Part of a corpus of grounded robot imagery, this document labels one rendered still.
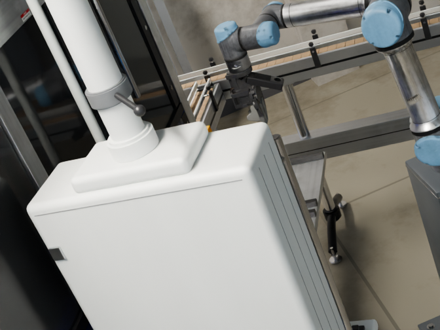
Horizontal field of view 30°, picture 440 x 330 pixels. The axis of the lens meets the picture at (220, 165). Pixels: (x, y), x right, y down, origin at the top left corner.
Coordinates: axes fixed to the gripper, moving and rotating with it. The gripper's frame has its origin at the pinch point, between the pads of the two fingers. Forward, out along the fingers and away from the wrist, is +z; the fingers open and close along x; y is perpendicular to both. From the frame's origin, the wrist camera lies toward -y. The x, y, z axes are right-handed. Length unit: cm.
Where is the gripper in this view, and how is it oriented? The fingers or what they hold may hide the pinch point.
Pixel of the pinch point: (266, 121)
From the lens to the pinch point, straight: 267.4
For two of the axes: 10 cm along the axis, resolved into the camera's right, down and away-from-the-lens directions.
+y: -9.2, 2.1, 3.3
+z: 3.4, 8.2, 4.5
